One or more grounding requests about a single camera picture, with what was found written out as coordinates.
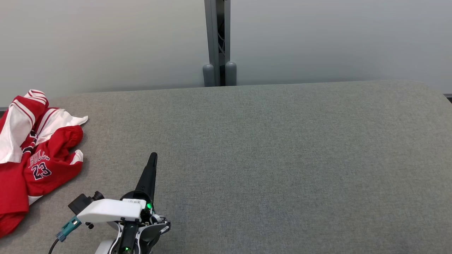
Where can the grey metal partition post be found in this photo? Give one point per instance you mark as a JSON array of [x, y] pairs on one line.
[[213, 31]]

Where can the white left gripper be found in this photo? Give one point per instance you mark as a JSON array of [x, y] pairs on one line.
[[109, 210]]

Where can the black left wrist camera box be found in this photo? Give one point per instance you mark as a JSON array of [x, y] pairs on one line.
[[81, 204]]

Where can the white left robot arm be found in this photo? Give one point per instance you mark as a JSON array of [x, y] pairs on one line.
[[155, 229]]

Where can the grey rounded post foot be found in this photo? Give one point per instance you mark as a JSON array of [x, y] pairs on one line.
[[231, 74], [208, 76]]

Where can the red and white jersey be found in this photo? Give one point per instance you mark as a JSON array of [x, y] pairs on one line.
[[53, 176]]

